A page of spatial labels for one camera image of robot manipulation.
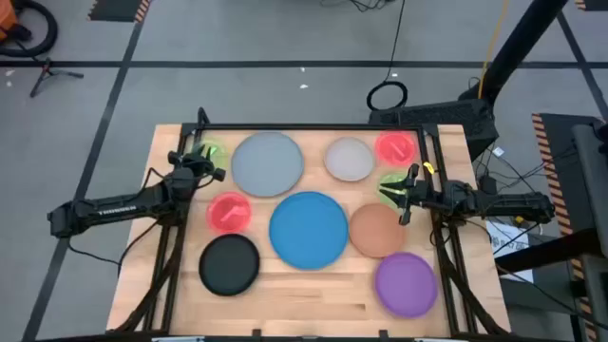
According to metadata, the green translucent plastic plate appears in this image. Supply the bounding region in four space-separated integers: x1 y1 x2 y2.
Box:
377 171 414 210
192 137 229 171

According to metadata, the red translucent plastic plate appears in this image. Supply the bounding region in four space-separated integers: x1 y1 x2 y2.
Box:
374 130 419 167
206 191 253 235

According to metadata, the white printed paper sheet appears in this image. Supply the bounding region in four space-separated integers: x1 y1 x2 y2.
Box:
484 219 536 284

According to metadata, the black aluminium table frame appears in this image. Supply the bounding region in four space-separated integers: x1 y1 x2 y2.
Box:
113 106 510 339

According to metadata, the coiled black cable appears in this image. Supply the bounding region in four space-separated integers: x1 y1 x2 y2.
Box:
366 0 409 112

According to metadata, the yellow hanging cable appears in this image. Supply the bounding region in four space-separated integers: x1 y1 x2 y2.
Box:
477 0 511 100

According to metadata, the large grey plastic plate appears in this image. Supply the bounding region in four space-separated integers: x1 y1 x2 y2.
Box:
230 131 305 199

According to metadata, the brown plastic plate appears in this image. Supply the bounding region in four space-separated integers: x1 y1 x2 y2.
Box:
349 202 408 259

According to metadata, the purple plastic plate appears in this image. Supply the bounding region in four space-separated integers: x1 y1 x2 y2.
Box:
373 252 439 319

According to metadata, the small light grey plate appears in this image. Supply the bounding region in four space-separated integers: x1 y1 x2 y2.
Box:
323 136 376 182

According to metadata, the black vacuum hose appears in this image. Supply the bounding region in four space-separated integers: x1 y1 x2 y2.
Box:
0 0 60 59

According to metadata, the black slanted pole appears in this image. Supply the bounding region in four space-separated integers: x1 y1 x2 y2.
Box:
479 0 570 104

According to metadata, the black hazard-striped floor mat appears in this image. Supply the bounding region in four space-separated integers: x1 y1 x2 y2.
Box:
573 0 608 12
86 0 152 24
530 112 608 342

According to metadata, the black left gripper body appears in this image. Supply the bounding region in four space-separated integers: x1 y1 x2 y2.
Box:
166 150 216 178

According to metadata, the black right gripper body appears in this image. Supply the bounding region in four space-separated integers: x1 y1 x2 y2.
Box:
401 163 438 211

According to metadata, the black plastic plate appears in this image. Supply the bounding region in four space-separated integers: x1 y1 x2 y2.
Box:
198 233 261 297

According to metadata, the black metal beam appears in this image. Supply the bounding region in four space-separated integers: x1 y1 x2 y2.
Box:
493 226 608 276

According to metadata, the black tripod stand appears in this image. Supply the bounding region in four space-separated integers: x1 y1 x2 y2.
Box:
28 56 86 99

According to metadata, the black perforated equipment case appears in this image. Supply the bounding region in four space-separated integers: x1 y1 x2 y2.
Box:
368 98 500 162

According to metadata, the orange vacuum cleaner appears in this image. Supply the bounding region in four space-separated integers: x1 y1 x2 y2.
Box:
0 0 19 42

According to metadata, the large blue plastic plate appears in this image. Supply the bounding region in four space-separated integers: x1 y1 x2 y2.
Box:
268 191 351 272

